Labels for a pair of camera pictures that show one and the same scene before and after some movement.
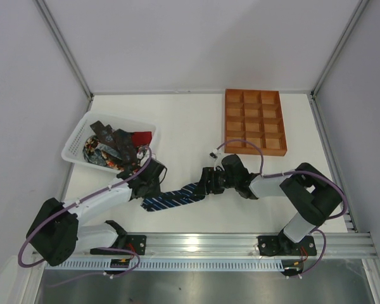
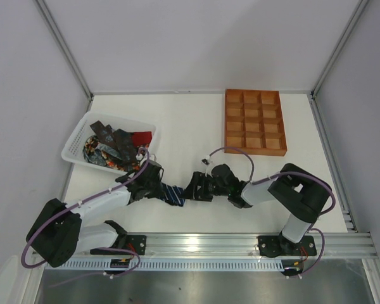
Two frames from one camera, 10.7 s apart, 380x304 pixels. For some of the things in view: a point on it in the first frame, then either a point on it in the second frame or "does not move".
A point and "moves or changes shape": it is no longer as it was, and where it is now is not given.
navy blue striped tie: x=189 y=193 moves or changes shape
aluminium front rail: x=349 y=245 does not move
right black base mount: x=280 y=246 does not move
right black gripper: x=207 y=181 to x=199 y=186
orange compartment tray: x=255 y=115 does not move
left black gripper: x=149 y=189 does not move
